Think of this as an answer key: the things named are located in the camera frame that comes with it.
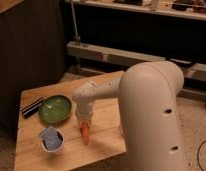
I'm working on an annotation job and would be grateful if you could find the orange carrot-shaped pepper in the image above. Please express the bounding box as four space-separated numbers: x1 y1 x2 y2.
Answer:
80 121 89 145

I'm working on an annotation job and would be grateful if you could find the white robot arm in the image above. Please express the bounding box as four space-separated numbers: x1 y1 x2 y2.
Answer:
72 61 188 171

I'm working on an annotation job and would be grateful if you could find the green round plate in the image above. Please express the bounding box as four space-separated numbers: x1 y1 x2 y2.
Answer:
38 95 72 124

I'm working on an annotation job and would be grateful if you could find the wooden table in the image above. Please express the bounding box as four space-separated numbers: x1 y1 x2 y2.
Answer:
13 70 128 171

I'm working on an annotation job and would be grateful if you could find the white cup with blue cloth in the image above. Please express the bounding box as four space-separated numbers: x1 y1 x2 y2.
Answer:
38 126 64 155

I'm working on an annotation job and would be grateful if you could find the black rectangular bar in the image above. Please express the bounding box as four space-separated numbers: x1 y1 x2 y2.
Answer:
21 98 44 118

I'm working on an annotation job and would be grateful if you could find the grey metal beam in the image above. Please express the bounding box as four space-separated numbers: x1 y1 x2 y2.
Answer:
66 41 206 82

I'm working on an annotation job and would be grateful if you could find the metal vertical pole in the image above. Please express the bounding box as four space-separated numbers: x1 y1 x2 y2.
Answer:
70 0 81 46

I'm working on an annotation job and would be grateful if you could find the cluttered upper shelf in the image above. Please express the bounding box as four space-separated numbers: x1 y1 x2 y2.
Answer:
64 0 206 22

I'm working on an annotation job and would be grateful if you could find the black cable on floor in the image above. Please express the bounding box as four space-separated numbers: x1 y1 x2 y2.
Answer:
196 138 206 171

